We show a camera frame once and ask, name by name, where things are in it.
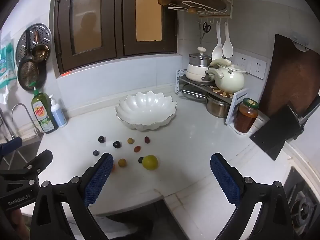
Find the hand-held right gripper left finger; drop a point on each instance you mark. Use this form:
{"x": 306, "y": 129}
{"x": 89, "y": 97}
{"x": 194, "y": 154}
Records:
{"x": 98, "y": 177}

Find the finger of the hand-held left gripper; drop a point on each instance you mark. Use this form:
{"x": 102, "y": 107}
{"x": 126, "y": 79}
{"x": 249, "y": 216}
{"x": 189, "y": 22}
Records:
{"x": 11, "y": 144}
{"x": 40, "y": 161}

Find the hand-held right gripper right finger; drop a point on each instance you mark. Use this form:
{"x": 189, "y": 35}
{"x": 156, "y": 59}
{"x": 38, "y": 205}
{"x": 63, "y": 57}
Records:
{"x": 226, "y": 180}

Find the yellow-brown longan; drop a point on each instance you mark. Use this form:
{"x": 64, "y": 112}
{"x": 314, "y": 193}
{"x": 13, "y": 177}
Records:
{"x": 130, "y": 140}
{"x": 122, "y": 162}

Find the dark purple grape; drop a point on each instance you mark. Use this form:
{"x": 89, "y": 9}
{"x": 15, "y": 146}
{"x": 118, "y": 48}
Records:
{"x": 101, "y": 139}
{"x": 116, "y": 144}

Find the red cherry tomato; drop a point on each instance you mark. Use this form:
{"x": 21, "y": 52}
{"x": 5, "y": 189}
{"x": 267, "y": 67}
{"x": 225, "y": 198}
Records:
{"x": 137, "y": 149}

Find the large green round fruit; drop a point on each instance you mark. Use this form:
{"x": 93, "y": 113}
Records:
{"x": 150, "y": 162}

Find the red date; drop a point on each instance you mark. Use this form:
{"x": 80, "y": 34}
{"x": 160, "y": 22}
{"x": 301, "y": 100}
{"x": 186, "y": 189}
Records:
{"x": 147, "y": 139}

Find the white scalloped bowl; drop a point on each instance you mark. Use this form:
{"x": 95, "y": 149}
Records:
{"x": 146, "y": 110}

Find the kitchen sink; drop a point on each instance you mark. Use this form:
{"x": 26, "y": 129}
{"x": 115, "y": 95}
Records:
{"x": 27, "y": 147}

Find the metal faucet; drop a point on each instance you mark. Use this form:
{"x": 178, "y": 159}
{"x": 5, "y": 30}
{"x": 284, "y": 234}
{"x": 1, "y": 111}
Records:
{"x": 20, "y": 104}

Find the green dish soap bottle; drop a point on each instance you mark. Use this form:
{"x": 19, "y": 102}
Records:
{"x": 43, "y": 115}

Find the white blue pump bottle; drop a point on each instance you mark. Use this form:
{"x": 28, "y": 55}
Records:
{"x": 58, "y": 116}

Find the glass jar of sauce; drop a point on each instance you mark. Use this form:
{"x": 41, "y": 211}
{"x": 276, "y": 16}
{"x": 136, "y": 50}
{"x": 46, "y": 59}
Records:
{"x": 246, "y": 117}

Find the white grey corner shelf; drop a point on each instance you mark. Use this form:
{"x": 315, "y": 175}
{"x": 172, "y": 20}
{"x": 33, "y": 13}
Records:
{"x": 233, "y": 110}

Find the gas stove burner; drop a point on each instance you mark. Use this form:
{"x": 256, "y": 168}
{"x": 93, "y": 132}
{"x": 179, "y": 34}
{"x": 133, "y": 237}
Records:
{"x": 300, "y": 202}

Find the green plastic packets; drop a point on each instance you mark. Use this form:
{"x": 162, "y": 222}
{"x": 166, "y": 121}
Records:
{"x": 6, "y": 65}

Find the wooden bead trivet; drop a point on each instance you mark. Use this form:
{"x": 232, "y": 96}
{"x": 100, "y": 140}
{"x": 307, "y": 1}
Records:
{"x": 223, "y": 93}

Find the glass pan lid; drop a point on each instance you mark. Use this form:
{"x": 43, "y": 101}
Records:
{"x": 192, "y": 92}

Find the brass ladle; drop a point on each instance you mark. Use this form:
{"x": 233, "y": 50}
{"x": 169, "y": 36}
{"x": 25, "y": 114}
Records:
{"x": 40, "y": 51}

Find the cream ceramic pot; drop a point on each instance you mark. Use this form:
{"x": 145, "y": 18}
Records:
{"x": 230, "y": 80}

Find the round metal steamer tray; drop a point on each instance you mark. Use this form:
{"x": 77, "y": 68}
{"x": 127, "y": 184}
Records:
{"x": 25, "y": 37}

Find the cream cooking pot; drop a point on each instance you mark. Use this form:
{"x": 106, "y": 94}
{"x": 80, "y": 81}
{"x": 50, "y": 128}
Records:
{"x": 193, "y": 73}

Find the steel steamer pot with lid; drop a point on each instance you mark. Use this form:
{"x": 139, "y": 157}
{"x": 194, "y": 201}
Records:
{"x": 198, "y": 61}

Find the dark wooden cutting board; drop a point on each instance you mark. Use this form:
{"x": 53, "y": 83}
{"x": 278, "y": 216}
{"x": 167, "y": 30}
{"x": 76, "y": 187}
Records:
{"x": 292, "y": 77}

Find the white rice spoon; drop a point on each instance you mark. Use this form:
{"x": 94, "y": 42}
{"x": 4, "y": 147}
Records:
{"x": 217, "y": 52}
{"x": 227, "y": 48}

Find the black scissors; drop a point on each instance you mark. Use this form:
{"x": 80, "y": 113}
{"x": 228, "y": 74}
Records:
{"x": 206, "y": 28}

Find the brown wooden window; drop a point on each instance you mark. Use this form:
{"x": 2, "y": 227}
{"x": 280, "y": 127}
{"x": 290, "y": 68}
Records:
{"x": 117, "y": 17}

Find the round wooden board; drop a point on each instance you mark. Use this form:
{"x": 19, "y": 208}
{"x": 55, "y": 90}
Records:
{"x": 195, "y": 1}

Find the white wall socket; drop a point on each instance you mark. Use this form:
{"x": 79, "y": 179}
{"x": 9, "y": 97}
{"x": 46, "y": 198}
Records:
{"x": 257, "y": 68}
{"x": 243, "y": 61}

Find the white wall rack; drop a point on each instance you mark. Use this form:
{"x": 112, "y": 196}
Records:
{"x": 230, "y": 7}

